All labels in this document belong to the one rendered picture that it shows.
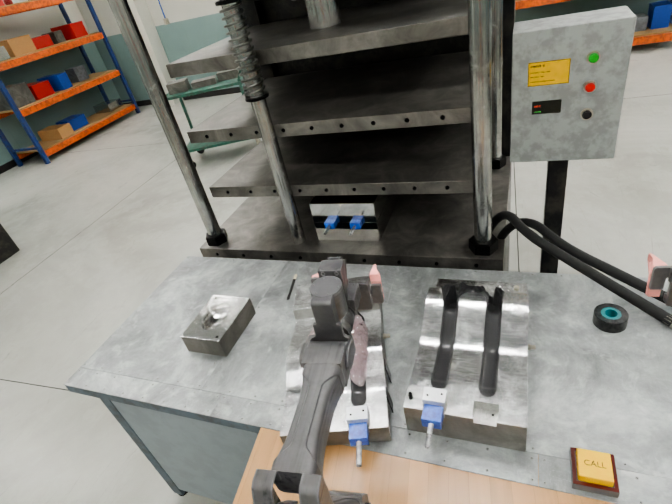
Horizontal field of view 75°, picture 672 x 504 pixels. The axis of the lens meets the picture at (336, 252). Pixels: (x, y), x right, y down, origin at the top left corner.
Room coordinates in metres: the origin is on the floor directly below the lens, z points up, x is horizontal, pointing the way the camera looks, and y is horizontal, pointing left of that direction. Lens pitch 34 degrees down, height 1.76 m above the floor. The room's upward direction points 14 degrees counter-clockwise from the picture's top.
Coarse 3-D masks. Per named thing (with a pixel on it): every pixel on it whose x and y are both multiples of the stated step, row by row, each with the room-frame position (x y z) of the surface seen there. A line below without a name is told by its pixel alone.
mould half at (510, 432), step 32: (512, 288) 0.95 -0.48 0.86; (480, 320) 0.80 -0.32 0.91; (512, 320) 0.77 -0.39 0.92; (480, 352) 0.73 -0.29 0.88; (512, 352) 0.71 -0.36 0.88; (416, 384) 0.68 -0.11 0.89; (448, 384) 0.66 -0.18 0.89; (512, 384) 0.62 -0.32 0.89; (416, 416) 0.62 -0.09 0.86; (448, 416) 0.58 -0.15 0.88; (512, 416) 0.54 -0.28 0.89; (512, 448) 0.52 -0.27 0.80
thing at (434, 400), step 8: (424, 392) 0.63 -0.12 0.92; (432, 392) 0.63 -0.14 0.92; (440, 392) 0.62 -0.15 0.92; (424, 400) 0.61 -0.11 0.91; (432, 400) 0.61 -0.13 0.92; (440, 400) 0.60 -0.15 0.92; (424, 408) 0.60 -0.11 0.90; (432, 408) 0.60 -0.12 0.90; (440, 408) 0.59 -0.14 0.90; (424, 416) 0.58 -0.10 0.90; (432, 416) 0.58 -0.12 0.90; (440, 416) 0.57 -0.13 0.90; (424, 424) 0.57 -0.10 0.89; (432, 424) 0.56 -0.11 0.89; (440, 424) 0.56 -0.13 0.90; (432, 432) 0.55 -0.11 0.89
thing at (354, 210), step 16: (320, 208) 1.57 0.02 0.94; (336, 208) 1.54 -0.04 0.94; (352, 208) 1.51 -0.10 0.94; (368, 208) 1.48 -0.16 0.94; (384, 208) 1.57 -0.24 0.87; (320, 224) 1.58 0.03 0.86; (368, 224) 1.48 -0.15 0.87; (384, 224) 1.54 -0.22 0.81; (352, 240) 1.52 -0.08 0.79; (368, 240) 1.49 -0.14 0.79
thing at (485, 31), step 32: (480, 0) 1.23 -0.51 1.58; (128, 32) 1.76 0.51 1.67; (480, 32) 1.23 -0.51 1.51; (480, 64) 1.23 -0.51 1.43; (160, 96) 1.77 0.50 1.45; (480, 96) 1.23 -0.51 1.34; (480, 128) 1.23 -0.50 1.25; (192, 160) 1.79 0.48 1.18; (480, 160) 1.23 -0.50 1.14; (192, 192) 1.76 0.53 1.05; (480, 192) 1.24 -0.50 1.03; (480, 224) 1.24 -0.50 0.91
